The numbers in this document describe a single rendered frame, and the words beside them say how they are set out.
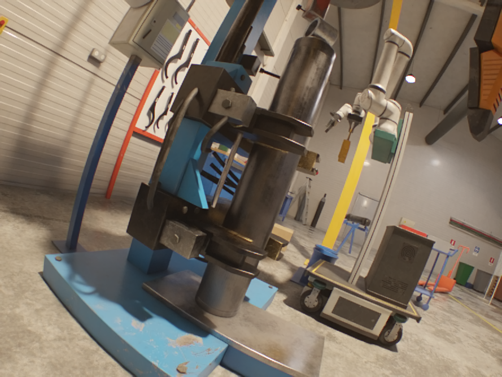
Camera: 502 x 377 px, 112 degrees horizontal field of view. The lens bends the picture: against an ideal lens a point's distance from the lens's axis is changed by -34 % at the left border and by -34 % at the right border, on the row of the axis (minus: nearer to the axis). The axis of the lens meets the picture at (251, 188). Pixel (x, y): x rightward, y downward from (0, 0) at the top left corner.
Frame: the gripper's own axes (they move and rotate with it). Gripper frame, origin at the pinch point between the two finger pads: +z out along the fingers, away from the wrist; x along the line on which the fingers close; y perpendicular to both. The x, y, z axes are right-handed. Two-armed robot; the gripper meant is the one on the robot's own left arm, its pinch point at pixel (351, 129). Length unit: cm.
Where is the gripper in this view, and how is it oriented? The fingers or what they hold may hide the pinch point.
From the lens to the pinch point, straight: 216.8
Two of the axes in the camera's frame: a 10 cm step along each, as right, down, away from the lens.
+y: -3.1, -1.1, -9.4
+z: -3.6, 9.3, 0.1
